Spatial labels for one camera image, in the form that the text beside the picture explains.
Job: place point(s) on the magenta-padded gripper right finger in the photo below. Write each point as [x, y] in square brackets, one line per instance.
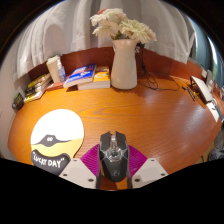
[150, 171]

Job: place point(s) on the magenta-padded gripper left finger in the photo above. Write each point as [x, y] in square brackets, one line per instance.
[78, 171]

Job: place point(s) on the black grey computer mouse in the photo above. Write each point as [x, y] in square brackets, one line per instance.
[114, 163]

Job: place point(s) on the round white yellow mouse pad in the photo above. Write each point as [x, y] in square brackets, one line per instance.
[56, 126]

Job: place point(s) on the yellow white spine book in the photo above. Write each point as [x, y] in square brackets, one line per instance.
[34, 96]

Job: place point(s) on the white paper sheet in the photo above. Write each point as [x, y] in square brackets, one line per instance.
[214, 111]

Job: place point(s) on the dark red book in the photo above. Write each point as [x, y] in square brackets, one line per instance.
[55, 86]

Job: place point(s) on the black spine book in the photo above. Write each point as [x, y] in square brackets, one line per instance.
[35, 91]
[36, 87]

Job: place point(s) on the dark green mug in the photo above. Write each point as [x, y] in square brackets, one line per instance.
[18, 100]

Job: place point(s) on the blue cover book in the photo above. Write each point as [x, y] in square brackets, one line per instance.
[80, 75]

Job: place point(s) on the orange cover book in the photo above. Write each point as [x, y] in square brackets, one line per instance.
[101, 76]

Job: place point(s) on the white flat device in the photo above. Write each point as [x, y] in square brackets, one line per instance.
[201, 88]

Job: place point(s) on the yellow cover book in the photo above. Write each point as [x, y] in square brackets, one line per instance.
[38, 81]

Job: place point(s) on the cream lidded tumbler cup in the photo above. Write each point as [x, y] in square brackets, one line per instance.
[53, 68]

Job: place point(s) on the cream ceramic jug vase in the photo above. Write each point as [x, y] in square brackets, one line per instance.
[124, 66]

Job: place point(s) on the dark teal curtain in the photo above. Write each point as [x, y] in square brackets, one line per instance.
[201, 46]

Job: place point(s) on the white pleated curtain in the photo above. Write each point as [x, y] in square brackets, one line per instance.
[66, 30]

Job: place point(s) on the white flower bouquet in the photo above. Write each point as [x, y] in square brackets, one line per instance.
[123, 26]

